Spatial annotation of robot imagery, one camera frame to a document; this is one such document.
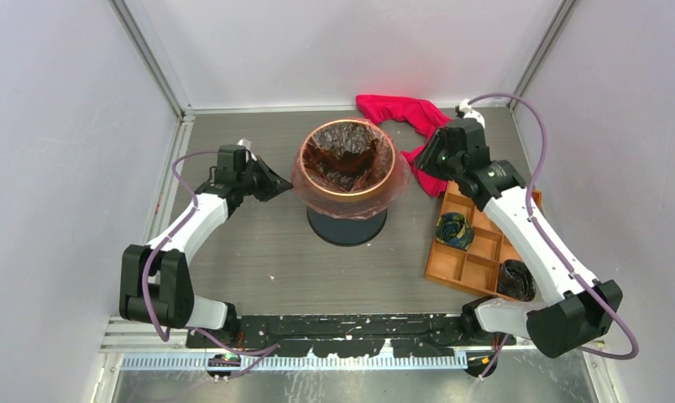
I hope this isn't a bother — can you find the aluminium frame rail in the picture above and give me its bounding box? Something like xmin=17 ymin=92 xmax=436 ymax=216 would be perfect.
xmin=95 ymin=317 xmax=609 ymax=373

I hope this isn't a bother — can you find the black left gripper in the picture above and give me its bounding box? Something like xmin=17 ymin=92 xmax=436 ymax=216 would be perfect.
xmin=238 ymin=155 xmax=293 ymax=203

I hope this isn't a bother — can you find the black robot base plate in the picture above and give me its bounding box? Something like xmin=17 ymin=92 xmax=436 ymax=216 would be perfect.
xmin=209 ymin=313 xmax=503 ymax=359

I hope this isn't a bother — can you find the rolled dark blue patterned tie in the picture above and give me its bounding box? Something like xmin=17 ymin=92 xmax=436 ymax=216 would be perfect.
xmin=435 ymin=212 xmax=475 ymax=251

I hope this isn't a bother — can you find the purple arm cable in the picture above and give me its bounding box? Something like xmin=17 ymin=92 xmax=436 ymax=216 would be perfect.
xmin=141 ymin=149 xmax=280 ymax=380
xmin=466 ymin=92 xmax=640 ymax=380

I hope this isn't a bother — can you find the rolled dark tie front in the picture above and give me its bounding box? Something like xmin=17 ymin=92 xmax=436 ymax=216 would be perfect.
xmin=496 ymin=259 xmax=536 ymax=301

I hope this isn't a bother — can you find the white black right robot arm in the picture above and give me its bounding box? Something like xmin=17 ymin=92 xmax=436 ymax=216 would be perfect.
xmin=415 ymin=118 xmax=625 ymax=358

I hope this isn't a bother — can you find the red translucent trash bag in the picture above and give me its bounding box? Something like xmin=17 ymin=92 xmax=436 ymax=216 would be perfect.
xmin=290 ymin=117 xmax=412 ymax=221

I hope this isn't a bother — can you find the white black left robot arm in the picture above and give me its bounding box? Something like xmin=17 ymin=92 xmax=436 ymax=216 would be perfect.
xmin=119 ymin=140 xmax=292 ymax=348

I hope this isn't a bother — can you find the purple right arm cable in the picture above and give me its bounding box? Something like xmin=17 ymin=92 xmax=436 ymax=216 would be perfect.
xmin=466 ymin=92 xmax=640 ymax=380

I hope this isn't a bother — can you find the crumpled magenta cloth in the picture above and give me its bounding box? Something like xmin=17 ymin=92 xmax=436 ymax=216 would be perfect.
xmin=355 ymin=94 xmax=455 ymax=199

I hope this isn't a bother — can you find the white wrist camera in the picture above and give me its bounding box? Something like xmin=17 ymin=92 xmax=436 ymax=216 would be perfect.
xmin=455 ymin=98 xmax=485 ymax=128
xmin=237 ymin=139 xmax=257 ymax=161

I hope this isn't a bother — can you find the dark blue gold-rimmed trash bin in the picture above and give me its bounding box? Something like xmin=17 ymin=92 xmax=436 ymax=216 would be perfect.
xmin=298 ymin=118 xmax=399 ymax=248

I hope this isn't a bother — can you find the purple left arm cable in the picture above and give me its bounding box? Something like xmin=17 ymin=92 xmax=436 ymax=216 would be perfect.
xmin=141 ymin=149 xmax=280 ymax=380

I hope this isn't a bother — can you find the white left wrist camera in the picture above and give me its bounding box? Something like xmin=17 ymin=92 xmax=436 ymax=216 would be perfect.
xmin=237 ymin=139 xmax=257 ymax=161

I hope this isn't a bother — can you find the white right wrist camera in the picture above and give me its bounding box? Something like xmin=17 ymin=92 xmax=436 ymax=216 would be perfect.
xmin=455 ymin=98 xmax=485 ymax=128

